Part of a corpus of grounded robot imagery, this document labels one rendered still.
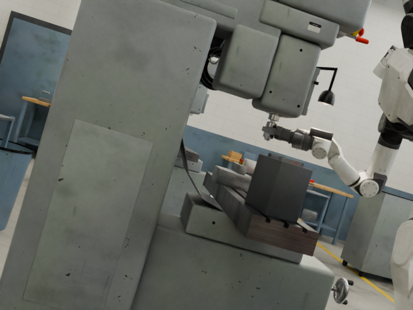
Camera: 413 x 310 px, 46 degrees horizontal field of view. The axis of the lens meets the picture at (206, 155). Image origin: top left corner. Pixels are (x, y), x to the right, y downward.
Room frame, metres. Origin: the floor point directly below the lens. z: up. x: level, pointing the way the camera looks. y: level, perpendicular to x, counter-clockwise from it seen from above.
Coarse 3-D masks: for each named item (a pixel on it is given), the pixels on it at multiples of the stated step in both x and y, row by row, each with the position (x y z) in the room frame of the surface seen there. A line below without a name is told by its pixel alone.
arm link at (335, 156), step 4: (332, 140) 2.08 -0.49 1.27; (332, 144) 2.09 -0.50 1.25; (336, 144) 2.08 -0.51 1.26; (332, 148) 2.10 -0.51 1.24; (336, 148) 2.09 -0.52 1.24; (340, 148) 2.09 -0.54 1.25; (328, 152) 2.11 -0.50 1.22; (332, 152) 2.10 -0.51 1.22; (336, 152) 2.09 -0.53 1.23; (340, 152) 2.08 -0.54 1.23; (328, 156) 2.11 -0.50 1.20; (332, 156) 2.11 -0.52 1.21; (336, 156) 2.08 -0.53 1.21; (340, 156) 2.06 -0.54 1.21; (328, 160) 2.10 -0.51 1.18; (332, 160) 2.07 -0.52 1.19; (336, 160) 2.05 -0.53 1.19; (340, 160) 2.05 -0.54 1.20; (332, 164) 2.06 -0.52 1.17; (336, 164) 2.05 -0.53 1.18
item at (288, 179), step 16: (272, 160) 1.68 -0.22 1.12; (288, 160) 1.63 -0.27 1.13; (256, 176) 1.77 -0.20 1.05; (272, 176) 1.64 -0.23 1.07; (288, 176) 1.61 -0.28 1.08; (304, 176) 1.63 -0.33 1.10; (256, 192) 1.73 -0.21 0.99; (272, 192) 1.60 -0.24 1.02; (288, 192) 1.62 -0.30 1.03; (304, 192) 1.63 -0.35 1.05; (256, 208) 1.68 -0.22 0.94; (272, 208) 1.61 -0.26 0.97; (288, 208) 1.62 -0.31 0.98
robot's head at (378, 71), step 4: (388, 52) 1.95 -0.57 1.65; (388, 56) 1.95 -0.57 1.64; (384, 60) 1.96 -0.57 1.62; (380, 64) 1.97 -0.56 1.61; (384, 64) 1.96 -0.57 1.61; (376, 68) 1.98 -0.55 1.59; (380, 68) 1.97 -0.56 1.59; (384, 68) 1.96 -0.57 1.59; (376, 72) 1.98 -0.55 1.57; (380, 72) 1.97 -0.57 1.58; (380, 76) 1.97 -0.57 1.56
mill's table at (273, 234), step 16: (208, 176) 2.64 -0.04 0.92; (224, 192) 2.09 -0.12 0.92; (240, 192) 2.14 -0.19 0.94; (224, 208) 1.99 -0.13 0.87; (240, 208) 1.73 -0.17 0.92; (240, 224) 1.66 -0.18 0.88; (256, 224) 1.54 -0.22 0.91; (272, 224) 1.55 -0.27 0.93; (288, 224) 1.57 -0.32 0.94; (304, 224) 1.69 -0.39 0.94; (256, 240) 1.55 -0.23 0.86; (272, 240) 1.55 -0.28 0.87; (288, 240) 1.56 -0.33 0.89; (304, 240) 1.57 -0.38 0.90
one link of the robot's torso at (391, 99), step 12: (408, 48) 1.81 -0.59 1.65; (396, 60) 1.78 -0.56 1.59; (408, 60) 1.74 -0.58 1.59; (384, 72) 1.84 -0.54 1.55; (396, 72) 1.76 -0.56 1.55; (408, 72) 1.73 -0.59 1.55; (384, 84) 1.85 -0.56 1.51; (396, 84) 1.77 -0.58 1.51; (408, 84) 1.73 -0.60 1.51; (384, 96) 1.87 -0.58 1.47; (396, 96) 1.78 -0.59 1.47; (408, 96) 1.72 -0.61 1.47; (384, 108) 1.88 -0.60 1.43; (396, 108) 1.80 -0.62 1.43; (408, 108) 1.73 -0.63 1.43; (396, 120) 1.87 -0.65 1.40; (408, 120) 1.74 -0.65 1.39
